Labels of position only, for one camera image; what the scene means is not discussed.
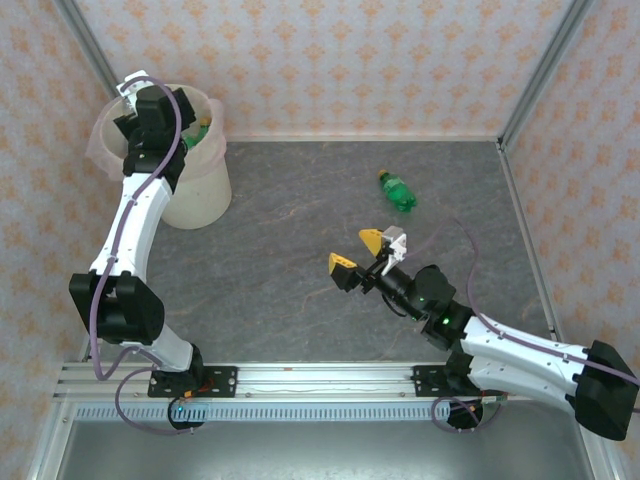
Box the small green bottle yellow cap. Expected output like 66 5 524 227
377 169 417 215

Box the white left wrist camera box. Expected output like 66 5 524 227
117 72 151 109

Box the grey metal shelf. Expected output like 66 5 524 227
29 399 616 480

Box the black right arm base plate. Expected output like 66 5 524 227
412 365 506 399

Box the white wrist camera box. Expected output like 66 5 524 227
117 72 151 109
380 224 409 276

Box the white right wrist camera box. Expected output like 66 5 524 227
380 224 409 276

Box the grey slotted cable duct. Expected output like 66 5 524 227
74 403 451 422

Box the cream plastic bin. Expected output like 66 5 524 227
99 83 234 230

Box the aluminium mounting rail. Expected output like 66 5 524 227
52 362 599 401

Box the aluminium frame post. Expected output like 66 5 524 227
499 0 596 146
52 0 126 96

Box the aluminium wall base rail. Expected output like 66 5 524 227
224 133 504 144

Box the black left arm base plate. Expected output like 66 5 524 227
147 365 239 399

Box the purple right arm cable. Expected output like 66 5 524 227
404 217 640 435

